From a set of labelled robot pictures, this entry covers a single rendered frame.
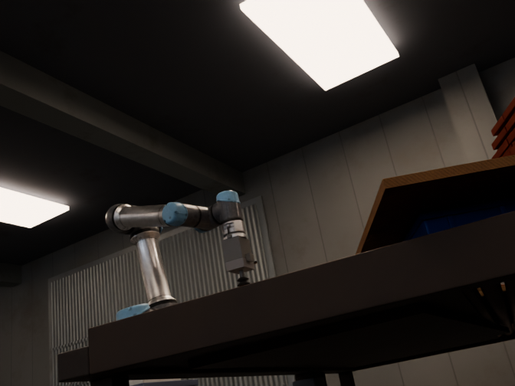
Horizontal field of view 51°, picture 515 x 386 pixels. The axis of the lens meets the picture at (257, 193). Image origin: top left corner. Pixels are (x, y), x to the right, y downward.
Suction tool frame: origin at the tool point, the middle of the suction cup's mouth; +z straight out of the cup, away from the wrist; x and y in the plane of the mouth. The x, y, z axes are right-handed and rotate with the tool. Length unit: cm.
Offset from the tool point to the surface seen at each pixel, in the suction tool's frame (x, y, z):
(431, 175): -66, -70, 5
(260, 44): 16, 142, -184
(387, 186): -59, -73, 5
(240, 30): 22, 121, -185
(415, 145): -55, 293, -135
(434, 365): -19, 289, 41
